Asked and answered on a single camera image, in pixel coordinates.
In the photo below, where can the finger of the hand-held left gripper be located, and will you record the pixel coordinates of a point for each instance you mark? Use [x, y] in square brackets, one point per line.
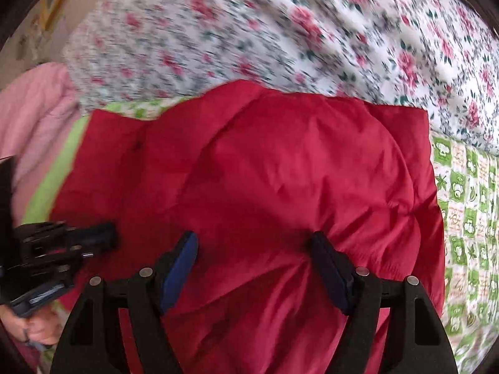
[97, 237]
[43, 294]

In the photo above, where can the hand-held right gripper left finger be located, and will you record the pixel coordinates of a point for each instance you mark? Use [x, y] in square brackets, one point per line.
[179, 268]

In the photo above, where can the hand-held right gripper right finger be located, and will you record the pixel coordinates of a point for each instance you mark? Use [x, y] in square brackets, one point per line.
[331, 272]

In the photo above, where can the red quilted jacket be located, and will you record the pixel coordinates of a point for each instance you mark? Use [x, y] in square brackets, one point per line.
[273, 171]

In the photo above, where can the person's left hand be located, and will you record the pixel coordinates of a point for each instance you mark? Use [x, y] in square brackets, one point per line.
[41, 329]

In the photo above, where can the light green sheet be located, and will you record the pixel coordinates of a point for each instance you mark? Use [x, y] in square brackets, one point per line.
[50, 187]

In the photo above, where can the pink blanket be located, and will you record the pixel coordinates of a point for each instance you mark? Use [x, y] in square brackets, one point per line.
[35, 124]

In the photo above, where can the green patterned bed sheet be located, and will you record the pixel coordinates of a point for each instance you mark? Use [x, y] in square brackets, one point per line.
[464, 202]

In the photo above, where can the floral quilt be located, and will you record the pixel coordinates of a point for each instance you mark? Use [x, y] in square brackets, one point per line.
[292, 31]

